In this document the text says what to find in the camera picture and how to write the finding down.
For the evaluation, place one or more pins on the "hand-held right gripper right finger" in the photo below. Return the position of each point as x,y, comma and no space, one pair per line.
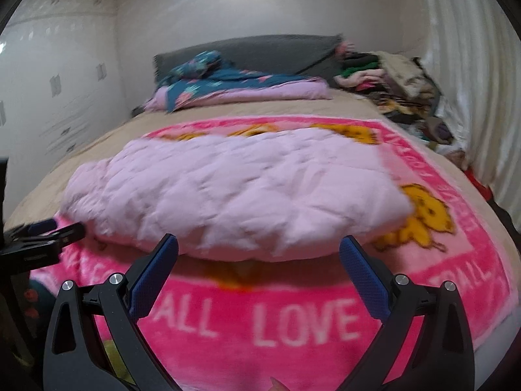
366,285

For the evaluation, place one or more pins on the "person's left hand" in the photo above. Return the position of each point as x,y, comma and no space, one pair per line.
30,294

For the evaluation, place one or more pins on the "person's right hand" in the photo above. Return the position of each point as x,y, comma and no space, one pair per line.
278,386

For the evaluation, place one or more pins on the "bag of clothes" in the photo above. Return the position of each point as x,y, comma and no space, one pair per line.
435,130

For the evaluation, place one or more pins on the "beige bed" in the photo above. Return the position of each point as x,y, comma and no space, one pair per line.
264,108

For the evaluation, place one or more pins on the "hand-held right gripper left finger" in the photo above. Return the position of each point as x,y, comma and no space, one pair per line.
152,281

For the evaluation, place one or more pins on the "white wardrobe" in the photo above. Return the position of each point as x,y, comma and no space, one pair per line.
61,69

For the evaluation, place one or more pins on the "red plastic bag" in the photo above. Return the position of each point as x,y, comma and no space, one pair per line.
481,187

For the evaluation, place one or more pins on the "pink quilted jacket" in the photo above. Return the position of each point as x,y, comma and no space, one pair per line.
244,195

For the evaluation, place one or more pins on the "yellow-green cloth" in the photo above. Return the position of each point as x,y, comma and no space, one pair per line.
116,358

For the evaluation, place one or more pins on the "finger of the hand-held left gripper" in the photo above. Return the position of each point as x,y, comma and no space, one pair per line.
71,232
38,227

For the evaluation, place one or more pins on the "pile of folded clothes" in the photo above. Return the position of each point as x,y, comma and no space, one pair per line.
386,77

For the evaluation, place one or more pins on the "teal floral folded quilt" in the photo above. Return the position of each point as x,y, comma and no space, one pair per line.
244,88

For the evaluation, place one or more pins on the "pink bear printed blanket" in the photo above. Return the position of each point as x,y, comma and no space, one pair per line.
285,293

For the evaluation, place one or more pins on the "grey headboard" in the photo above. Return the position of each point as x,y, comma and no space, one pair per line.
264,53

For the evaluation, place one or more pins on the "white satin curtain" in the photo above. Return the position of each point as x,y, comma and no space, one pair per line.
476,69

